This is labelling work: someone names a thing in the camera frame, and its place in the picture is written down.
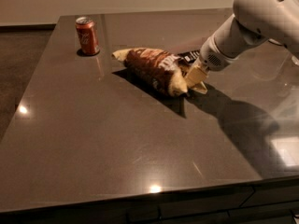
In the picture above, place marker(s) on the brown Late July chip bag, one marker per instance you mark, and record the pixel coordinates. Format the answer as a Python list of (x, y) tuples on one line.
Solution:
[(162, 70)]

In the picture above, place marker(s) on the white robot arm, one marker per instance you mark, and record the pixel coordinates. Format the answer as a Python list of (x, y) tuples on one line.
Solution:
[(252, 23)]

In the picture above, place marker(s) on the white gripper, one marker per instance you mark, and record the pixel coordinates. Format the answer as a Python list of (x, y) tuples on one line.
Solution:
[(211, 58)]

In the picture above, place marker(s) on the black rxbar chocolate bar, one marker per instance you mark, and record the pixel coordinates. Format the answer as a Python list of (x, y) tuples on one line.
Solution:
[(190, 56)]

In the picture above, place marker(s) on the red soda can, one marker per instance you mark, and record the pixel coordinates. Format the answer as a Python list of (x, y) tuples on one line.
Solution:
[(87, 35)]

